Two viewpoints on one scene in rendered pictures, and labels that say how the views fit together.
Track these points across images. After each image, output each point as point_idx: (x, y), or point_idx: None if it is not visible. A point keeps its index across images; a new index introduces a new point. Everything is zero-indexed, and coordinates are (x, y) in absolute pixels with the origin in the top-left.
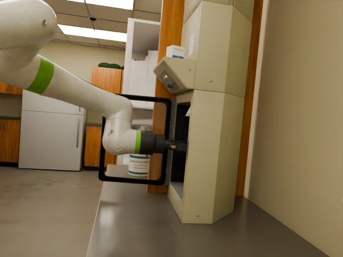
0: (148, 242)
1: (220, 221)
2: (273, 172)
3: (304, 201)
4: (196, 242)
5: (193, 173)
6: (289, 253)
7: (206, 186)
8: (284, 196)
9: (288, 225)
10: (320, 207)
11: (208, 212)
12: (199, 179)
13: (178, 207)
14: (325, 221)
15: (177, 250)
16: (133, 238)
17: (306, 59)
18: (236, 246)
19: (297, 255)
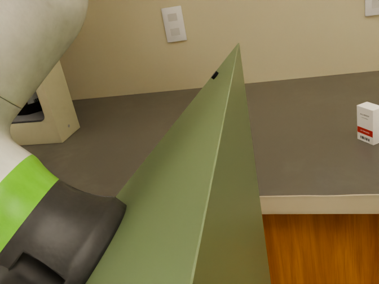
0: (86, 163)
1: (79, 122)
2: (67, 54)
3: (126, 63)
4: (110, 138)
5: (47, 80)
6: (160, 102)
7: (61, 89)
8: (96, 71)
9: (114, 96)
10: (145, 59)
11: (74, 117)
12: (54, 85)
13: (38, 133)
14: (156, 67)
15: (114, 148)
16: (68, 171)
17: None
18: (132, 120)
19: (165, 100)
